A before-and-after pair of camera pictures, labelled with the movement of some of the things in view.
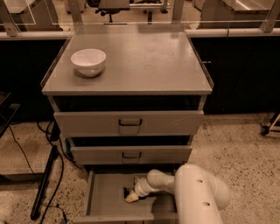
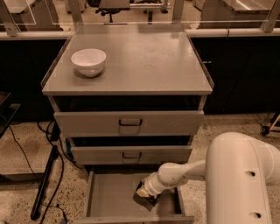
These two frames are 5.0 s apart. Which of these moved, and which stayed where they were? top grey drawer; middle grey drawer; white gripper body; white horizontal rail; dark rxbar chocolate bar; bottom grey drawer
Moved: white gripper body; dark rxbar chocolate bar
Stayed: top grey drawer; middle grey drawer; bottom grey drawer; white horizontal rail
